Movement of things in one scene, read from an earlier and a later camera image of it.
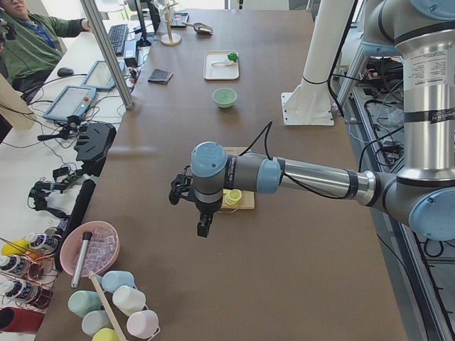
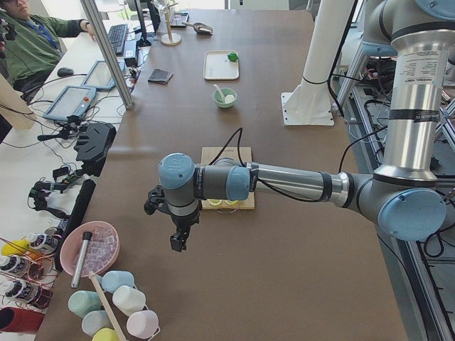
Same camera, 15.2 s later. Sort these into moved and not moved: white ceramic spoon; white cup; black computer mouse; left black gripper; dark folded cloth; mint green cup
Moved: left black gripper; white ceramic spoon
Not moved: mint green cup; white cup; black computer mouse; dark folded cloth
